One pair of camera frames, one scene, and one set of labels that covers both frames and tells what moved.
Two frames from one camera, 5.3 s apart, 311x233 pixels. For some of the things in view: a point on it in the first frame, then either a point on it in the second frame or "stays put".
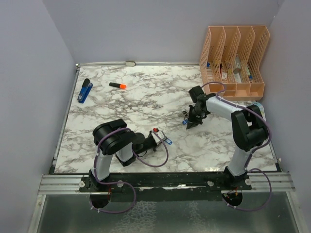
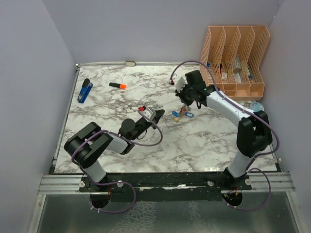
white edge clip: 130,63 stays put
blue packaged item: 261,108 stays put
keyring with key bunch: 185,121 -> 184,110
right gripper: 198,121 -> 180,95
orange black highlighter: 121,86 stays put
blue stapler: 85,92 stays put
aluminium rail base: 70,184 stays put
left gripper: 155,146 -> 159,113
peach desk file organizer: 233,56 stays put
